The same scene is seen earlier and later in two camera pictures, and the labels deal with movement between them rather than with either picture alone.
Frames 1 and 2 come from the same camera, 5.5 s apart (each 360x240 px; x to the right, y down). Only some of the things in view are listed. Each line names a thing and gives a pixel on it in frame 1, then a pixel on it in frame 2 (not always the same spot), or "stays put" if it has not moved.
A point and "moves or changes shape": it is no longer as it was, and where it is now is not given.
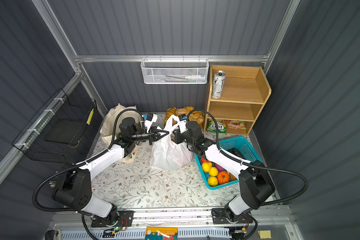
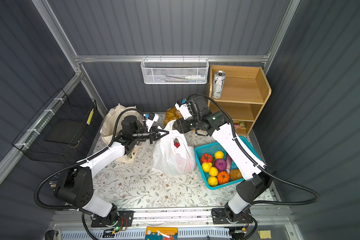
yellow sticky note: x=264 y=234 stays put
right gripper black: x=178 y=135 → x=181 y=127
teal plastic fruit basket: x=239 y=143 stays put
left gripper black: x=153 y=135 stays put
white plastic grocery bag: x=166 y=155 moves or changes shape
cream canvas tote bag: x=107 y=124 stays put
